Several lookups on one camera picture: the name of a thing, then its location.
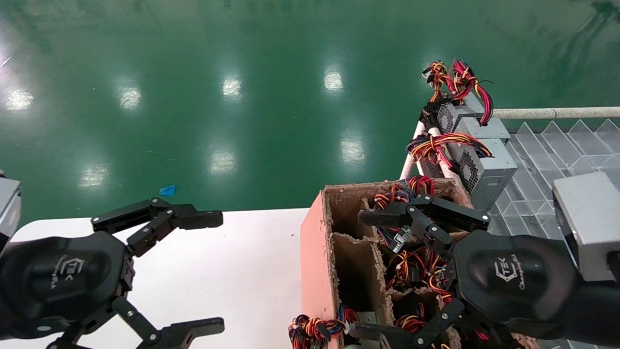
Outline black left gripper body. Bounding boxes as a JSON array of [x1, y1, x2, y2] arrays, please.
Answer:
[[0, 232, 135, 340]]

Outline cardboard box with dividers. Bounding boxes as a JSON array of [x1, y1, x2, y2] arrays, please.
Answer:
[[300, 179, 541, 349]]

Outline wires inside cardboard box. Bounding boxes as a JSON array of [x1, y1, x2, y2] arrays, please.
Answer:
[[407, 175, 436, 198]]

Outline grey power supply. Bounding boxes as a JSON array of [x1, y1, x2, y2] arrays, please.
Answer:
[[407, 132, 519, 212], [395, 303, 439, 335], [421, 59, 512, 142], [387, 247, 436, 291], [288, 304, 381, 349], [372, 187, 417, 254], [429, 247, 456, 303]]

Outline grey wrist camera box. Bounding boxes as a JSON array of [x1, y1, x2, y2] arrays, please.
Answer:
[[552, 171, 620, 283], [0, 170, 22, 255]]

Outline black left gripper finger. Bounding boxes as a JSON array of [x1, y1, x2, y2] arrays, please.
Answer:
[[46, 297, 226, 349], [91, 197, 224, 257]]

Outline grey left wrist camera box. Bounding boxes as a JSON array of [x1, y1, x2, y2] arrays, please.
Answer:
[[0, 170, 22, 255]]

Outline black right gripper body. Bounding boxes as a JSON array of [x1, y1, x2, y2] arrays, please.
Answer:
[[453, 230, 582, 340]]

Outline transparent plastic divider tray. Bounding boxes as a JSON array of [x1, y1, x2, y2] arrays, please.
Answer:
[[487, 119, 620, 349]]

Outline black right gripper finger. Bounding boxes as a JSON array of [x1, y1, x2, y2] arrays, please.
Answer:
[[349, 298, 509, 349], [358, 195, 491, 257]]

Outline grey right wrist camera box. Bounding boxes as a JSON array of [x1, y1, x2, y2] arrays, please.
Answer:
[[552, 171, 620, 283]]

